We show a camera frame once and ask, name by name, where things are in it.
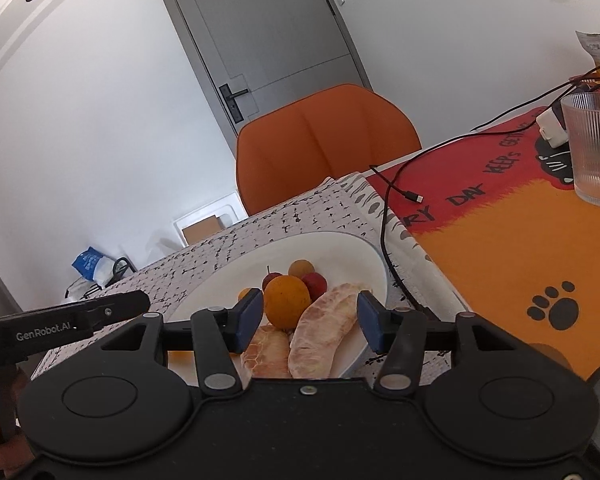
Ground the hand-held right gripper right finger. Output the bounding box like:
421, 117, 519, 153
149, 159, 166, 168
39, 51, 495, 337
356, 289, 516, 396

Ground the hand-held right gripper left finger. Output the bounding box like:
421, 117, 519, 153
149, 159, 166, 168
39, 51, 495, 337
97, 289, 264, 396

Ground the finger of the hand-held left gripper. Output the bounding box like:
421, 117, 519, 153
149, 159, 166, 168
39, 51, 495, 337
80, 289, 151, 335

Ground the small peeled pomelo segment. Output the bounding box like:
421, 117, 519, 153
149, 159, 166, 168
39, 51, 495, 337
241, 324, 294, 380

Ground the large orange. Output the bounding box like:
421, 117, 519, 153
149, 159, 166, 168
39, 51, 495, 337
263, 275, 312, 330

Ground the large peeled pomelo segment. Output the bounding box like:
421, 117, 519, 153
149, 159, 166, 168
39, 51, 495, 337
287, 283, 364, 380

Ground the white plate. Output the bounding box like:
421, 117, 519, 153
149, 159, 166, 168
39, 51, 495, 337
167, 231, 388, 382

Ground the person's left hand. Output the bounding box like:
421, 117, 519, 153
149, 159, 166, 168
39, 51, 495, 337
0, 410, 35, 472

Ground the black shoe rack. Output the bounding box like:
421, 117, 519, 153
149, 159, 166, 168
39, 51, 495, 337
62, 257, 132, 306

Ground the blue white bag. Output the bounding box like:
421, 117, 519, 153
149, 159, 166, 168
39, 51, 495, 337
71, 246, 115, 286

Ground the brown cardboard sheet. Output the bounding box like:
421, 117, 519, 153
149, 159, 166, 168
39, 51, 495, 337
181, 215, 221, 246

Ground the black patterned white tablecloth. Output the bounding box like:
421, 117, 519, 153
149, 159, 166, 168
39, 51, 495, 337
30, 172, 471, 392

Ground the white foam packaging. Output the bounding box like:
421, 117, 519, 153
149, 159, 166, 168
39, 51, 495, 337
172, 195, 249, 249

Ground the orange red printed mat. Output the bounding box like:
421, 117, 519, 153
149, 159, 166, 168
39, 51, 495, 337
365, 105, 600, 382

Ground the orange chair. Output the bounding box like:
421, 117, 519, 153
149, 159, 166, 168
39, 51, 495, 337
235, 84, 423, 217

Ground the white charger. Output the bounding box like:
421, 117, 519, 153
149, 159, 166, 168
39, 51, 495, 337
536, 102, 574, 149

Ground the ribbed clear glass cup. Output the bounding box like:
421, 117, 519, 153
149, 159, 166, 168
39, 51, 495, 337
560, 91, 600, 207

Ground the grey door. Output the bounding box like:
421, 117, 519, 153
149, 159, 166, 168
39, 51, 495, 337
152, 0, 373, 153

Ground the black cable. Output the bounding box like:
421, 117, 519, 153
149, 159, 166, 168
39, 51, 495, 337
369, 62, 600, 313

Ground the black door handle lock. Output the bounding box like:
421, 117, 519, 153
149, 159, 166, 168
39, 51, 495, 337
218, 83, 251, 122

